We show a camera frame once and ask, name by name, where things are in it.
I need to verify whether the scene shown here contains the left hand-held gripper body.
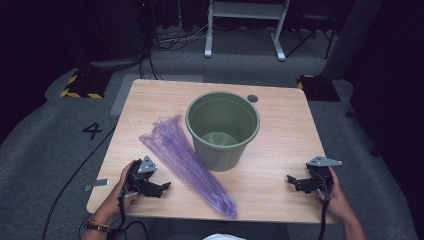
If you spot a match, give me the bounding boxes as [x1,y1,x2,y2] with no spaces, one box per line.
[124,155,158,198]

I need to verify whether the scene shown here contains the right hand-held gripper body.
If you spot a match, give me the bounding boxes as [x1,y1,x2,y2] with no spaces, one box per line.
[306,155,343,201]

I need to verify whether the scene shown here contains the purple plastic bag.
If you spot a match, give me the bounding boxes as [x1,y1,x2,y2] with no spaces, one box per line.
[138,114,239,220]

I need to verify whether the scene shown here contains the green plastic bin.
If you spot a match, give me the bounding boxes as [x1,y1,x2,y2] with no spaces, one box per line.
[185,91,261,173]

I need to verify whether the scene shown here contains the person's right hand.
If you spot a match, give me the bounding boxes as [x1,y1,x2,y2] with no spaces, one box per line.
[315,166,355,225]

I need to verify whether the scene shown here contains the person's left hand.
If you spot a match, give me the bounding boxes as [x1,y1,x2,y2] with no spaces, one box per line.
[88,159,141,228]

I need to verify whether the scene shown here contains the grey tape strip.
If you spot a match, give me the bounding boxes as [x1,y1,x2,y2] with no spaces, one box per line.
[83,178,110,193]

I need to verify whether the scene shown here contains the person's dark trousers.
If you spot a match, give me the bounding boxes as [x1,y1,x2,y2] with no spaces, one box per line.
[146,218,291,240]

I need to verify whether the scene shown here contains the person's white shirt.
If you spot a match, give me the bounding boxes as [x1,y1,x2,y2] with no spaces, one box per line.
[203,233,248,240]

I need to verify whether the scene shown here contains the grey slanted pillar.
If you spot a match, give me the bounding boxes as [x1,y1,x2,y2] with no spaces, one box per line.
[321,0,384,81]

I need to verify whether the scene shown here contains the black tripod legs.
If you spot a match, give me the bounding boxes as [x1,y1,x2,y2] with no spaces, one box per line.
[285,13,338,61]

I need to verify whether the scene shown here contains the right hand-held gripper cable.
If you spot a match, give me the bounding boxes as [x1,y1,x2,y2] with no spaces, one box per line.
[315,184,332,240]

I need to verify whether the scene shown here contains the hand-held gripper cable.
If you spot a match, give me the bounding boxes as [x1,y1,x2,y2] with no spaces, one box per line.
[108,186,149,240]
[315,184,332,240]

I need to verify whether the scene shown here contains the left hand-held gripper cable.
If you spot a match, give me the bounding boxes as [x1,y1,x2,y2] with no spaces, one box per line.
[108,186,149,240]

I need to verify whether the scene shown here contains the orange bead bracelet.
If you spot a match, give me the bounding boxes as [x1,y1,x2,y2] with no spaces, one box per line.
[86,218,111,230]

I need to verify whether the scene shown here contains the black bead bracelet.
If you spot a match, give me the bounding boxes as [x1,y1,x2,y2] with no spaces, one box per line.
[83,223,110,233]

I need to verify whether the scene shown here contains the black floor cable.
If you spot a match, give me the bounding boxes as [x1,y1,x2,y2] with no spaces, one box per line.
[41,124,118,240]

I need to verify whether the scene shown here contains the black yellow striped base plate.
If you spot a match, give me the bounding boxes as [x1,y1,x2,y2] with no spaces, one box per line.
[59,69,113,100]
[296,74,341,102]

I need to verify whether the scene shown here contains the bundle of floor cables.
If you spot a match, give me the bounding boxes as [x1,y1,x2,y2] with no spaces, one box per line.
[151,23,214,53]

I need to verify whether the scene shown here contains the white metal stand frame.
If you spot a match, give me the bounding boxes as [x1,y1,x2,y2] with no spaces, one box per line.
[203,0,291,62]

